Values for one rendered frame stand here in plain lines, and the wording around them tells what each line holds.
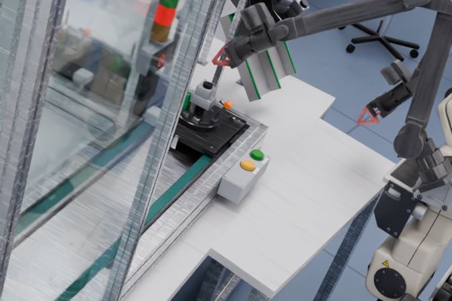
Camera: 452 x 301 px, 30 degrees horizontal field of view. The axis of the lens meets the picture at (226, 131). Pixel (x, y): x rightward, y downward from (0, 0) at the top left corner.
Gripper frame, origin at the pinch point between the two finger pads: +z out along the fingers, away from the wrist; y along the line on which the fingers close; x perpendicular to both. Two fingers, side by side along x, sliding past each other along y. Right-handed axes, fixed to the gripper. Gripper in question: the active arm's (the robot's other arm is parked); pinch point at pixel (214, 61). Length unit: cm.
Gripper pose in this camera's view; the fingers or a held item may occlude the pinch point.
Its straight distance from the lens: 242.6
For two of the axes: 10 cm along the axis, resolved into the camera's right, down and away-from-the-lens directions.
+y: -4.2, 4.0, -8.1
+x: 4.6, 8.7, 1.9
